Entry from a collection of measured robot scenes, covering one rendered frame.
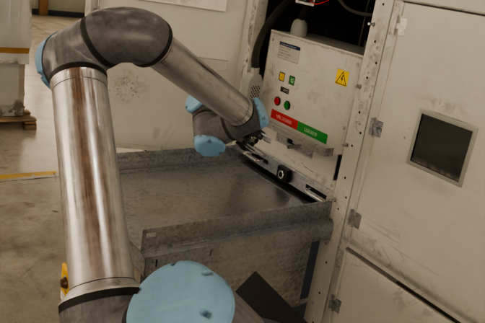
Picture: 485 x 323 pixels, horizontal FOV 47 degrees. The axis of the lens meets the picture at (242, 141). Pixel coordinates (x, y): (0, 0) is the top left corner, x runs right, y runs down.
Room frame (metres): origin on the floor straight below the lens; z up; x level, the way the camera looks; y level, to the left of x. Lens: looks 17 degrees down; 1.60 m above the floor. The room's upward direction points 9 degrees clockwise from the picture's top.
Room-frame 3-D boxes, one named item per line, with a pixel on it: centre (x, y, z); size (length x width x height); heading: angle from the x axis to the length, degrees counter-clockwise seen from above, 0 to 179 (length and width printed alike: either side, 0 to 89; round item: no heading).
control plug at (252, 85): (2.08, -0.01, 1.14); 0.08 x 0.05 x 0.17; 127
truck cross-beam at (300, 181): (1.96, -0.20, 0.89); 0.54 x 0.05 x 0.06; 37
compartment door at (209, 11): (2.16, 0.35, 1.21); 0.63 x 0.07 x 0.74; 102
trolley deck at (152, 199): (1.72, 0.12, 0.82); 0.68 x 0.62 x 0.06; 127
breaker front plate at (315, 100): (1.95, -0.19, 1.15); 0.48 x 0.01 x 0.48; 37
